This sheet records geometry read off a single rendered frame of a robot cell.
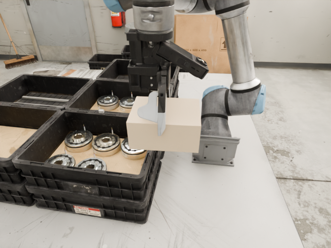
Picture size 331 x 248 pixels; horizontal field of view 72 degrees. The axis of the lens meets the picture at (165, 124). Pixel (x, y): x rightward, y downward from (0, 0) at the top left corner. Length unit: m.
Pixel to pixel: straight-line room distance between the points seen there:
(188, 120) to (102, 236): 0.49
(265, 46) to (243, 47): 3.23
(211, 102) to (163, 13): 0.61
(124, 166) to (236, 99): 0.50
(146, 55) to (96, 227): 0.58
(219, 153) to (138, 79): 0.59
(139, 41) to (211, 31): 3.27
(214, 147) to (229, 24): 0.46
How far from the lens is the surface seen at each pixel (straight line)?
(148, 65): 0.47
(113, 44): 4.10
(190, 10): 0.87
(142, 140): 0.52
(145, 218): 0.82
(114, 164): 0.83
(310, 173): 2.25
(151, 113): 0.47
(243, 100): 0.94
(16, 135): 1.11
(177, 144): 0.52
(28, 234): 0.91
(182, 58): 0.46
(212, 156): 0.98
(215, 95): 0.99
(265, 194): 0.96
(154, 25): 0.43
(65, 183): 0.77
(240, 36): 0.89
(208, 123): 0.95
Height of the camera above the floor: 1.40
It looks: 35 degrees down
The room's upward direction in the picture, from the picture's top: straight up
